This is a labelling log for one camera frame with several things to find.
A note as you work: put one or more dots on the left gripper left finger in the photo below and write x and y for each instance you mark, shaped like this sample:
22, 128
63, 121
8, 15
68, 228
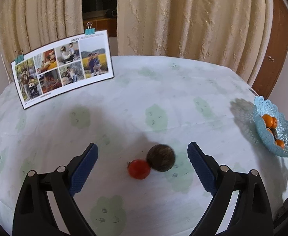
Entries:
33, 214

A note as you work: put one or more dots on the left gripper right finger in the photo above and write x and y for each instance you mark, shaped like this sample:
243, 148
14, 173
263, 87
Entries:
252, 213

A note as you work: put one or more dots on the orange tangerine in basket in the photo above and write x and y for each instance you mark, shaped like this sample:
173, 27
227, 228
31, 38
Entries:
268, 120

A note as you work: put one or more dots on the dark brown passion fruit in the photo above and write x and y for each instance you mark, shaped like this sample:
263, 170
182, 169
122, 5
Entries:
161, 157

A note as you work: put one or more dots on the light blue lattice fruit basket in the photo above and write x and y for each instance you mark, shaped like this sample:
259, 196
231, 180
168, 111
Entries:
262, 107

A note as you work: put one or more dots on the white green patterned bedsheet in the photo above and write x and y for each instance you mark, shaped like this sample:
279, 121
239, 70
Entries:
150, 101

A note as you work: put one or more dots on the red cherry tomato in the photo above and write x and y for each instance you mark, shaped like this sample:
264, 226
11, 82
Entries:
138, 169

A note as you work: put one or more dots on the photo collage card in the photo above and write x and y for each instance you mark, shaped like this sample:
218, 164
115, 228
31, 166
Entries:
62, 66

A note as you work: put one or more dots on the teal binder clip left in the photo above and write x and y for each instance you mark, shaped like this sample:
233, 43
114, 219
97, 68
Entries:
19, 56

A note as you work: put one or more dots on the teal binder clip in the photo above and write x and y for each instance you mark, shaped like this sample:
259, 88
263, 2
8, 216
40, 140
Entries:
89, 29
19, 56

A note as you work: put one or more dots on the brown wooden door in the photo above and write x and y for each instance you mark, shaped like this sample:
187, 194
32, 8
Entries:
275, 53

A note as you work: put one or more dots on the teal binder clip right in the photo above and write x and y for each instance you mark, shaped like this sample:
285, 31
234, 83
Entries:
89, 29

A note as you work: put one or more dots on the beige curtain right panel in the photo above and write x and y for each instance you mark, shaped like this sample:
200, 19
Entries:
231, 33

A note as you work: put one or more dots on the beige curtain panel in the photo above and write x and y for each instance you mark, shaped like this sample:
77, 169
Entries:
26, 25
231, 33

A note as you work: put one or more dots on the beige curtain left panel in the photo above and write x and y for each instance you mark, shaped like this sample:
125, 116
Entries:
26, 25

